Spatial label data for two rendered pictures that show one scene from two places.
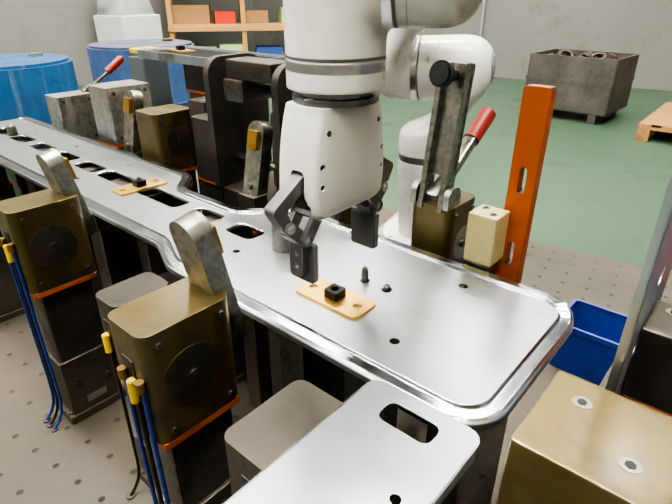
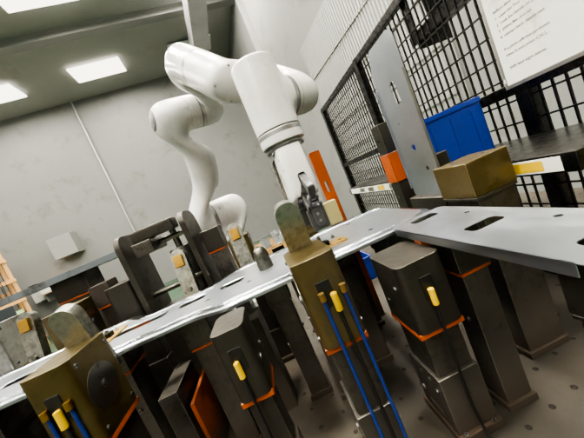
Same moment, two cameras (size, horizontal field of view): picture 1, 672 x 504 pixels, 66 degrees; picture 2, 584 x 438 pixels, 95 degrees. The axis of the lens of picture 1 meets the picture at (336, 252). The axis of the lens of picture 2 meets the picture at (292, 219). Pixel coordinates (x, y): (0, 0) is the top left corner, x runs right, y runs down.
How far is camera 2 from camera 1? 45 cm
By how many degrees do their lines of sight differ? 49
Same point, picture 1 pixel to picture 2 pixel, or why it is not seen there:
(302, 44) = (279, 117)
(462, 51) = (230, 199)
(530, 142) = (321, 170)
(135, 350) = (329, 262)
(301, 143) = (297, 158)
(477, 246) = (334, 215)
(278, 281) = not seen: hidden behind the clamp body
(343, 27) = (290, 108)
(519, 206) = (332, 195)
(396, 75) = (209, 220)
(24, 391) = not seen: outside the picture
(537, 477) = (478, 169)
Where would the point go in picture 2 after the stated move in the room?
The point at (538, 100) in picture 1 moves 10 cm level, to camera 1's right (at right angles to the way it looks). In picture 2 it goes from (315, 155) to (335, 149)
